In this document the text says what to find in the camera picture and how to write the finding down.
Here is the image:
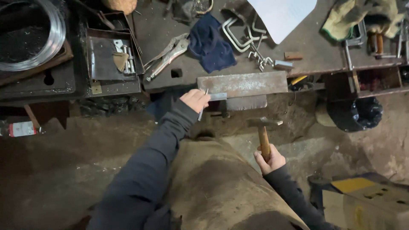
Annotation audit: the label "small flat metal strip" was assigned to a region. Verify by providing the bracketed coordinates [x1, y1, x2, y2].
[209, 92, 228, 102]

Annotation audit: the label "dark blue cloth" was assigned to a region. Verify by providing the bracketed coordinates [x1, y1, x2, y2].
[187, 13, 238, 74]

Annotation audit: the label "rusty metal tray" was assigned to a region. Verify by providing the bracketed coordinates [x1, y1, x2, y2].
[84, 11, 145, 98]

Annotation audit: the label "silver metal hinge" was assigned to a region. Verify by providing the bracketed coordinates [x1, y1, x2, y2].
[113, 39, 136, 76]

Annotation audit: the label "steel clamp frame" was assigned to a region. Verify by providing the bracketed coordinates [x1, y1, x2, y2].
[344, 20, 368, 71]

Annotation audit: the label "thin metal rod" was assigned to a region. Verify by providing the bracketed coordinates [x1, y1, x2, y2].
[197, 88, 209, 122]

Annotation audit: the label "small brown wooden block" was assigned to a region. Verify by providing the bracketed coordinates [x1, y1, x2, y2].
[284, 51, 304, 61]

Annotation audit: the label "yellow handled tool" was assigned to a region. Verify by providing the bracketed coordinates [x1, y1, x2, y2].
[289, 75, 308, 86]

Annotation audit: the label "white paper sheet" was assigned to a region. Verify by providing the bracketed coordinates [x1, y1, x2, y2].
[247, 0, 318, 45]

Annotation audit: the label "small metal hook piece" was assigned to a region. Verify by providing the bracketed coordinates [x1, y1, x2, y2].
[248, 43, 274, 72]

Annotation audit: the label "cardboard box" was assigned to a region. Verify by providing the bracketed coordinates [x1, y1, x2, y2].
[309, 173, 409, 230]

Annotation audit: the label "wooden handled hammer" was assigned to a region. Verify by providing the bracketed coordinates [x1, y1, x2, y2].
[247, 117, 284, 163]

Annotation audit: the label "red white bottle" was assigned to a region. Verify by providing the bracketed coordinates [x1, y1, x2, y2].
[0, 121, 43, 138]

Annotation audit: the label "yellow work gloves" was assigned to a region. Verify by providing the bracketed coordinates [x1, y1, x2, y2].
[321, 0, 406, 42]

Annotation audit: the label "rusty steel anvil block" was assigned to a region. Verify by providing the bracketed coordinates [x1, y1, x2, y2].
[197, 71, 289, 111]

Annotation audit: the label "brown triangular leather scrap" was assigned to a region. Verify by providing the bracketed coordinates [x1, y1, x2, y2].
[112, 52, 130, 73]

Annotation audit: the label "wooden handled tool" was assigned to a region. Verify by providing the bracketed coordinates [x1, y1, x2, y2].
[367, 31, 385, 60]

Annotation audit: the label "small metal block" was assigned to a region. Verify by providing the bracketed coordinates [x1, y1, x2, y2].
[274, 60, 294, 70]

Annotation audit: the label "coil of steel wire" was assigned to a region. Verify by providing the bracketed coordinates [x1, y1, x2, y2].
[0, 0, 66, 72]

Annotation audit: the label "person's right hand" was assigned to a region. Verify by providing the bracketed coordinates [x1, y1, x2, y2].
[254, 144, 286, 175]

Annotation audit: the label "black plastic bag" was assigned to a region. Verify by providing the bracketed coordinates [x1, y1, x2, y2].
[327, 96, 383, 133]

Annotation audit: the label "person's left hand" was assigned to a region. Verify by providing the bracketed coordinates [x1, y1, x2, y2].
[180, 89, 211, 114]

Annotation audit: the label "silver locking pliers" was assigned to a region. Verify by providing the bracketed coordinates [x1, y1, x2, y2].
[143, 33, 191, 82]

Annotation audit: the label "bent steel rod bracket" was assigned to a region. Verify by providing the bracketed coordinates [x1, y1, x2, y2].
[222, 13, 268, 53]

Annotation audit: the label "person's brown apron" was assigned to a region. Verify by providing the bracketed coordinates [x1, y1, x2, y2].
[166, 138, 310, 230]

